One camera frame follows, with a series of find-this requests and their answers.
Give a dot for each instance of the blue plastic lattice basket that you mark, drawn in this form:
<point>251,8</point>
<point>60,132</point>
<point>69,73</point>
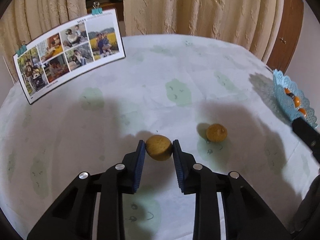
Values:
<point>286,104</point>

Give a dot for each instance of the white patterned tablecloth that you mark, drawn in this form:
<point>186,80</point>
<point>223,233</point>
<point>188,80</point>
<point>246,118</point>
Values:
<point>171,85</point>

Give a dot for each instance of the teal binder clip right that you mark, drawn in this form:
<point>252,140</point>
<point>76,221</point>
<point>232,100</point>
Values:
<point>96,10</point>

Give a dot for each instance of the tan longan fruit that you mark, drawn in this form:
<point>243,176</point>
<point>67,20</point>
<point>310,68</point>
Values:
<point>159,147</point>
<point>216,133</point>

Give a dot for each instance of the beige curtain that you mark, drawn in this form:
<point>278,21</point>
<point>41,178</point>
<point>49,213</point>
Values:
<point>25,20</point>
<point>252,24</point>

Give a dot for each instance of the beige curtain right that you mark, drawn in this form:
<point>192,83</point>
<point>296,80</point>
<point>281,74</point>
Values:
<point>252,24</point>

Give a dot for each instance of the beige curtain left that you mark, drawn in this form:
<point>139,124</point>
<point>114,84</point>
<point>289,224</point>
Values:
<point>25,20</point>

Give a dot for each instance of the teal binder clip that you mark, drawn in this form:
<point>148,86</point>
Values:
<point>22,49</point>
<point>96,10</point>

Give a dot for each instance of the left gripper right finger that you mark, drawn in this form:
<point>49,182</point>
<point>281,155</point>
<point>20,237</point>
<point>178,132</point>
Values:
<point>246,214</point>

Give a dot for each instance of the teal binder clip left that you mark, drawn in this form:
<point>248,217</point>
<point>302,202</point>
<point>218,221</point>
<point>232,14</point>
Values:
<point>22,49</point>

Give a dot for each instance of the photo collage board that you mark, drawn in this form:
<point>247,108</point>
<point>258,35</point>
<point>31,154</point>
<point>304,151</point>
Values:
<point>67,51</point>

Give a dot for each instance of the yellow orange fruit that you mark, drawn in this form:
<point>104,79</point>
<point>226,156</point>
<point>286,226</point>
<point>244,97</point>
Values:
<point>303,111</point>

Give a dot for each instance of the door knob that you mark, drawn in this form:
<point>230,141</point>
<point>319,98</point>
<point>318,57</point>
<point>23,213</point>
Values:
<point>282,40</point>

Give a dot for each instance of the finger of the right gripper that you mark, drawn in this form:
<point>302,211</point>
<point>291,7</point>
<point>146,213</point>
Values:
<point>308,135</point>

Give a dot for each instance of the wooden door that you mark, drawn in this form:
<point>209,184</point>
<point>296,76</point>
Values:
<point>288,20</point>

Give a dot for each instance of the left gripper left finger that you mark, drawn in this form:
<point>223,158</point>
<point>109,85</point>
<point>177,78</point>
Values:
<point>71,215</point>

